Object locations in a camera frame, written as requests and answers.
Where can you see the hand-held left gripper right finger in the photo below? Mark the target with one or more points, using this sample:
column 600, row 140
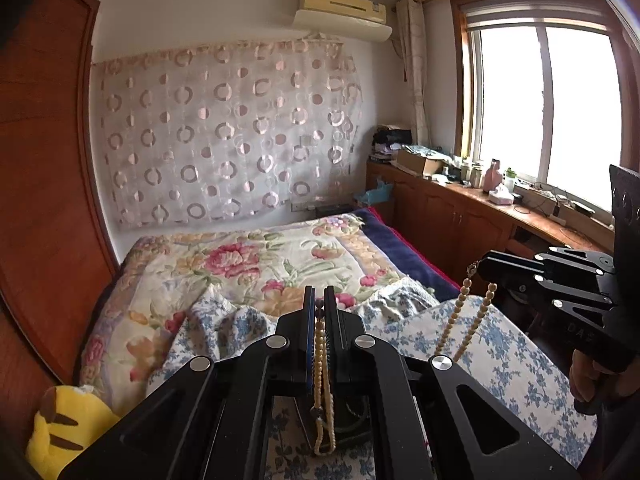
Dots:
column 330, row 320

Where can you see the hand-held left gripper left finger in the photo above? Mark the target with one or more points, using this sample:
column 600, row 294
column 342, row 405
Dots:
column 310, row 320

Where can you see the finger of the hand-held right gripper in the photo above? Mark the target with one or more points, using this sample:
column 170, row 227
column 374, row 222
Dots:
column 560, row 300
column 505, row 266

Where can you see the black jewelry box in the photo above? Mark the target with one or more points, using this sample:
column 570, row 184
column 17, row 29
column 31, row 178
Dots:
column 350, row 417

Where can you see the person's right hand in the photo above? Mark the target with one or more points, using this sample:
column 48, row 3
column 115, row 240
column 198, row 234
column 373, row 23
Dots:
column 585, row 385

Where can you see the tissue box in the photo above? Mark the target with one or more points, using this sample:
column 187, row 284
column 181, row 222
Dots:
column 500, row 198

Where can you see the wooden side cabinet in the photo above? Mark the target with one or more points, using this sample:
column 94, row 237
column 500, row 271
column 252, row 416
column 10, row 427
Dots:
column 450, row 220

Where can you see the blue floral bed sheet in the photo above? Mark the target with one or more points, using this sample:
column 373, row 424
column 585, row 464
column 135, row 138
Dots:
column 500, row 360

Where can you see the green-capped bottle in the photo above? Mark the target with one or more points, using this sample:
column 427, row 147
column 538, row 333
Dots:
column 510, row 180

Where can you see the pink bottle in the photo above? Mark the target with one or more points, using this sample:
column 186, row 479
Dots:
column 493, row 177

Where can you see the navy blanket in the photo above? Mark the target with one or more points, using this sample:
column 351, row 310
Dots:
column 400, row 250

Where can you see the floral quilt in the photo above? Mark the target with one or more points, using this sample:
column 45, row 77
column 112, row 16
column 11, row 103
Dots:
column 225, row 260

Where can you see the cardboard box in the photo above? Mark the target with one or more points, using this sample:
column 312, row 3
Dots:
column 417, row 164

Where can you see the blue plastic bag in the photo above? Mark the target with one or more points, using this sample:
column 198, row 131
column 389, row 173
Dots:
column 381, row 192

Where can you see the teal cloth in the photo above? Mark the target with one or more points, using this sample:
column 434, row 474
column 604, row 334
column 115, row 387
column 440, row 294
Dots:
column 425, row 151

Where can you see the wood-framed window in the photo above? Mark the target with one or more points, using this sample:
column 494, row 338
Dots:
column 540, row 110

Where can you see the pile of dark clothes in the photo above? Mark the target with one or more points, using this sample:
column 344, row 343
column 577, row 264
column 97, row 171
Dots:
column 392, row 140

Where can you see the patterned window curtain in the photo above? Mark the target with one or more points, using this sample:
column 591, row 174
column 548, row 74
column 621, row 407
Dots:
column 414, row 70

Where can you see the grey roller blind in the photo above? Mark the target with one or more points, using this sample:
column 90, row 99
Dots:
column 530, row 17

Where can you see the yellow plush toy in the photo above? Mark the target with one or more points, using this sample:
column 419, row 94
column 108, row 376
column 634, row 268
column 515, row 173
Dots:
column 70, row 425

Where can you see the wooden wardrobe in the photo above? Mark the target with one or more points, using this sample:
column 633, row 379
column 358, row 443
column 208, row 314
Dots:
column 45, row 185

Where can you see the circle-patterned wall curtain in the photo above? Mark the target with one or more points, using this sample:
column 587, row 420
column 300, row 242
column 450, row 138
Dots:
column 225, row 130

